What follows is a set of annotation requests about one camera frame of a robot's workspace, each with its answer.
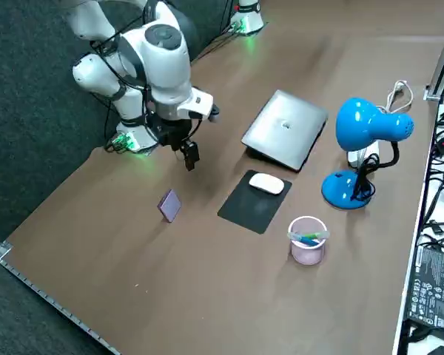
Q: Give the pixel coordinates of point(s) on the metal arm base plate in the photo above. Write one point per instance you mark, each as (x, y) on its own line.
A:
(144, 148)
(244, 26)

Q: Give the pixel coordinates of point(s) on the blue pen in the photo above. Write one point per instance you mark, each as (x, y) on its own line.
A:
(309, 242)

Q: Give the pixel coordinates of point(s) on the silver grey laptop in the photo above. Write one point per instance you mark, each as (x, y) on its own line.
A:
(285, 129)

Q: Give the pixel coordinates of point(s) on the white power strip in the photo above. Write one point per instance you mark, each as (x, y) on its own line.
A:
(353, 157)

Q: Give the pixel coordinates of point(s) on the black mouse pad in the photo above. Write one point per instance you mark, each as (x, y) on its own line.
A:
(251, 207)

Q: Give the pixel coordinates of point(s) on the white computer mouse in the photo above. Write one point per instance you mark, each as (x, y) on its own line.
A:
(266, 183)

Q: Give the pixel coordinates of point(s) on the blue desk lamp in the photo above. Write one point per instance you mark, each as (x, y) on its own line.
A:
(359, 122)

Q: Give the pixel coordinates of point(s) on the black labelled power adapter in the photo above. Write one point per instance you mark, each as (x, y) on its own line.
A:
(433, 284)

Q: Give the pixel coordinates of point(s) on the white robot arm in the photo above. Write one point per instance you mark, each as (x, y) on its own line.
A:
(249, 15)
(163, 74)

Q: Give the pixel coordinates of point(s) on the green pen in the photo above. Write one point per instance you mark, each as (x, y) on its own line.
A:
(312, 235)

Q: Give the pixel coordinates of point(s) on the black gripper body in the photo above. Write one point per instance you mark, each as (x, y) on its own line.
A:
(168, 133)

